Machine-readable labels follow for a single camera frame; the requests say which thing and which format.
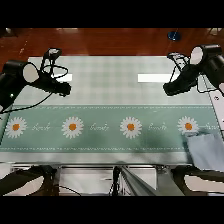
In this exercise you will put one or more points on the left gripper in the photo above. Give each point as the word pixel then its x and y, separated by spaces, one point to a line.
pixel 61 88

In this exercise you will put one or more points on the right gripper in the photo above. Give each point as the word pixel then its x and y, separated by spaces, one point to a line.
pixel 176 86

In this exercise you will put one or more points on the light blue shirt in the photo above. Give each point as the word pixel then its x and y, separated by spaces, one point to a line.
pixel 206 150

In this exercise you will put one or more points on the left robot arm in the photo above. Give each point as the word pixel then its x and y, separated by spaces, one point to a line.
pixel 13 78

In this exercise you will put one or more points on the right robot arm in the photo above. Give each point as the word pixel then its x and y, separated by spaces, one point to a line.
pixel 213 63

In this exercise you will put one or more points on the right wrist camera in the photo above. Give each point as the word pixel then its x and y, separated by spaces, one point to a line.
pixel 174 55

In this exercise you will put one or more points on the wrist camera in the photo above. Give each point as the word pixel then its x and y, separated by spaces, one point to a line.
pixel 174 55
pixel 53 52

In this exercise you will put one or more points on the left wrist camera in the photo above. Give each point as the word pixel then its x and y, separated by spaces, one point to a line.
pixel 53 52

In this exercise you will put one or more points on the silver frame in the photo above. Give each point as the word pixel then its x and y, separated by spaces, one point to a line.
pixel 140 181

